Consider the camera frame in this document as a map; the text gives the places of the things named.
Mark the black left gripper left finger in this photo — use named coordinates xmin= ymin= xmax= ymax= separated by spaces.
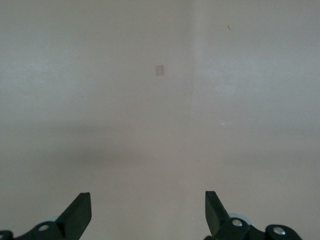
xmin=0 ymin=192 xmax=92 ymax=240

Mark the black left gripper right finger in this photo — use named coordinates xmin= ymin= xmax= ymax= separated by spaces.
xmin=203 ymin=191 xmax=304 ymax=240

